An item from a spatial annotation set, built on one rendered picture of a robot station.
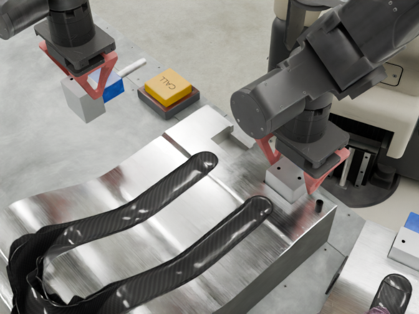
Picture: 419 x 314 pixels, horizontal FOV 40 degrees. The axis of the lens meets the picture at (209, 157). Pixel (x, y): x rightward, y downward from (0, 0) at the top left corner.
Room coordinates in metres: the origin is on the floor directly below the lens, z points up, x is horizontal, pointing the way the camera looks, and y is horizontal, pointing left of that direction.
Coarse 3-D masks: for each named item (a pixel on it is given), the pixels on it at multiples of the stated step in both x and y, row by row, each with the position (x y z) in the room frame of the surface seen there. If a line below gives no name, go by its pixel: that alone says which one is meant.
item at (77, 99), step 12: (144, 60) 0.67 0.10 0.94; (96, 72) 0.64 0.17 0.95; (120, 72) 0.65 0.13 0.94; (72, 84) 0.60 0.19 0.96; (96, 84) 0.60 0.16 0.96; (108, 84) 0.61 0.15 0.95; (120, 84) 0.62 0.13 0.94; (72, 96) 0.59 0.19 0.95; (84, 96) 0.58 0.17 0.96; (108, 96) 0.61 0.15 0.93; (72, 108) 0.60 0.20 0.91; (84, 108) 0.58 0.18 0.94; (96, 108) 0.59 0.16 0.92; (84, 120) 0.58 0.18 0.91
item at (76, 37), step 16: (48, 16) 0.59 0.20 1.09; (64, 16) 0.58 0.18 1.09; (80, 16) 0.59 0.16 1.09; (48, 32) 0.61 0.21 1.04; (64, 32) 0.58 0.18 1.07; (80, 32) 0.58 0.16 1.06; (96, 32) 0.61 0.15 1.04; (64, 48) 0.58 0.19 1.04; (80, 48) 0.58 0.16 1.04; (96, 48) 0.58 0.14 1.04; (112, 48) 0.59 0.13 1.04; (80, 64) 0.55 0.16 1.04
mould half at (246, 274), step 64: (192, 128) 0.58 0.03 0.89; (64, 192) 0.45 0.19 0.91; (128, 192) 0.47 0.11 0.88; (192, 192) 0.46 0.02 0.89; (256, 192) 0.46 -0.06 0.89; (320, 192) 0.46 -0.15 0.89; (0, 256) 0.34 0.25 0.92; (64, 256) 0.34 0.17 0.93; (128, 256) 0.35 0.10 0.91; (256, 256) 0.36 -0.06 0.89
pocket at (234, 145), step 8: (224, 128) 0.58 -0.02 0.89; (232, 128) 0.58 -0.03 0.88; (216, 136) 0.57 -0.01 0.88; (224, 136) 0.58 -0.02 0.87; (232, 136) 0.58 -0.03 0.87; (240, 136) 0.58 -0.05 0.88; (224, 144) 0.57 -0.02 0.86; (232, 144) 0.57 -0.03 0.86; (240, 144) 0.57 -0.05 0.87; (248, 144) 0.56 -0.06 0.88; (232, 152) 0.55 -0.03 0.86; (240, 152) 0.55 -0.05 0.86
